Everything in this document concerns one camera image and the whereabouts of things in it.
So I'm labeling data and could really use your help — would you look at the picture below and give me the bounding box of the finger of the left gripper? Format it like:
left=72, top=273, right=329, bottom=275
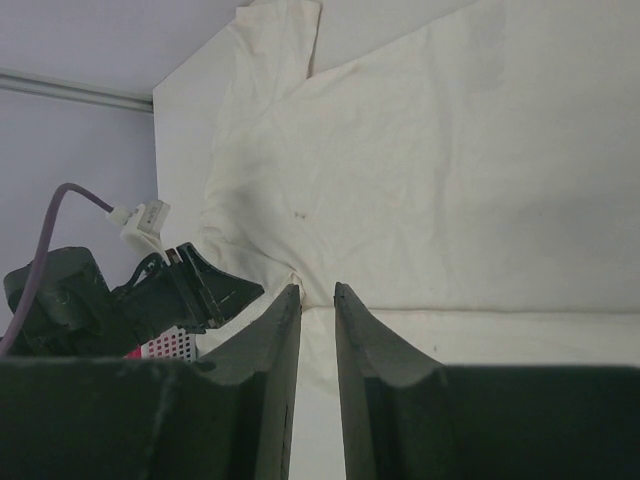
left=176, top=243, right=265, bottom=330

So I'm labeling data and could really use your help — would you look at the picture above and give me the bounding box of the white plastic laundry basket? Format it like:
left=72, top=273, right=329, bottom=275
left=139, top=294, right=274, bottom=362

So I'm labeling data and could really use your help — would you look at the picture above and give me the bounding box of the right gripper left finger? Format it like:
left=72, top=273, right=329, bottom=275
left=1, top=285, right=301, bottom=479

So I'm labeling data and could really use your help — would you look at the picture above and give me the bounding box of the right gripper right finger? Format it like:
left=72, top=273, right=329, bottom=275
left=334, top=283, right=639, bottom=479

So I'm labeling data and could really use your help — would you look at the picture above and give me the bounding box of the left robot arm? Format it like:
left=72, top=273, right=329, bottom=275
left=9, top=243, right=264, bottom=357

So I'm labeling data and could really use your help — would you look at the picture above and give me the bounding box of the cream white t shirt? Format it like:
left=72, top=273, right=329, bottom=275
left=197, top=0, right=640, bottom=401

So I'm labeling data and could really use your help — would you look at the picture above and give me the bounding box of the pink red t shirt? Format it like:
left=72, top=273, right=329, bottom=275
left=126, top=347, right=142, bottom=359

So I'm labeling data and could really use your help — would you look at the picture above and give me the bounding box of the left aluminium frame post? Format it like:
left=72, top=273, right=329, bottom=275
left=1, top=70, right=154, bottom=113

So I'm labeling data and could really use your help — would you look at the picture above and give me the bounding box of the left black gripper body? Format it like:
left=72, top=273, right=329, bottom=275
left=112, top=252, right=200, bottom=345

